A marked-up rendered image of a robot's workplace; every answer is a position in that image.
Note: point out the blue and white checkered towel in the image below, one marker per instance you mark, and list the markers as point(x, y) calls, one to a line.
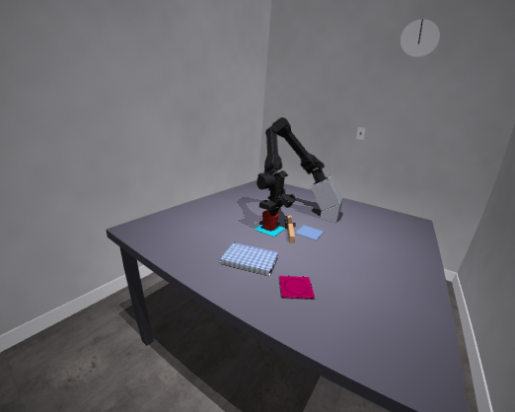
point(249, 258)

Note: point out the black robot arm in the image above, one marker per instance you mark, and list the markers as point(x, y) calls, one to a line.
point(271, 165)

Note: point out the magenta square coaster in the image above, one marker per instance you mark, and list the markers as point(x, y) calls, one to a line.
point(296, 288)

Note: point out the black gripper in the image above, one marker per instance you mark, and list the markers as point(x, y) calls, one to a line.
point(272, 205)

